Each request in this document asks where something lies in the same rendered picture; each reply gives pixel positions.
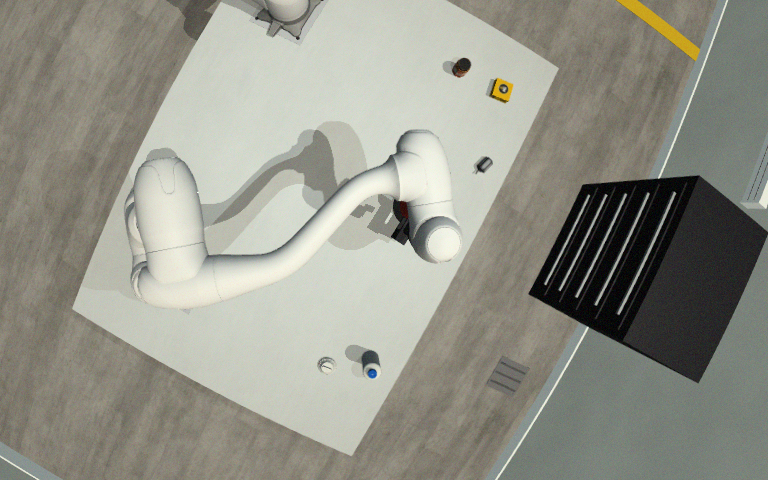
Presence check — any white plastic bottle with blue cap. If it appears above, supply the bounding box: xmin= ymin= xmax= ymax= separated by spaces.
xmin=362 ymin=350 xmax=381 ymax=380

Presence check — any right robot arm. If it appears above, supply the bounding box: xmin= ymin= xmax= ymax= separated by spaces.
xmin=124 ymin=129 xmax=463 ymax=310

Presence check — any dark grey round disc with center stud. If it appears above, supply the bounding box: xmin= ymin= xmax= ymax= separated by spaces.
xmin=393 ymin=199 xmax=403 ymax=222

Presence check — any red kettle with black handle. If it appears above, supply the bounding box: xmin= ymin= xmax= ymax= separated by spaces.
xmin=391 ymin=201 xmax=409 ymax=245

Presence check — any small spice jar with dark lid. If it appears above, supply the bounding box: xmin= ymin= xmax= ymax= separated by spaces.
xmin=452 ymin=58 xmax=471 ymax=78

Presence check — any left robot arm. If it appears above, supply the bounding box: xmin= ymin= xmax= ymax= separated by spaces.
xmin=252 ymin=0 xmax=321 ymax=37

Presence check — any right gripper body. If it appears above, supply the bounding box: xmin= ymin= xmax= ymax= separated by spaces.
xmin=403 ymin=222 xmax=412 ymax=246

